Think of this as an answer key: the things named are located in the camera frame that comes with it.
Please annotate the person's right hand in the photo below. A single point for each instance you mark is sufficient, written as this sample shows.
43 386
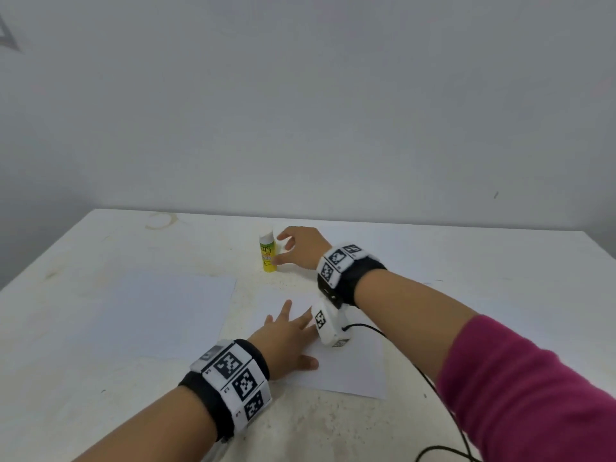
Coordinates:
306 247

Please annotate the person's left hand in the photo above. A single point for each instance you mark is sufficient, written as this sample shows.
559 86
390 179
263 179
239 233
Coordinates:
281 343

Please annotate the yellow glue stick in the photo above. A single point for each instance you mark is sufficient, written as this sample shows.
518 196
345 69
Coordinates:
268 255

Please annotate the person's left forearm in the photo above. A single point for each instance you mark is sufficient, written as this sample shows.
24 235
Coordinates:
154 428

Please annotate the black marker wristband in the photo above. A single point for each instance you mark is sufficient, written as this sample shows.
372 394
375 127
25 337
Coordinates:
229 385
348 272

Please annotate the pink sleeve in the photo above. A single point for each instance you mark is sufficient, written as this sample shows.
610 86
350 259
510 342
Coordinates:
529 399

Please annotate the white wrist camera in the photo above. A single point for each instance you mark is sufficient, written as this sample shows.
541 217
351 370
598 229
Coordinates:
216 451
329 324

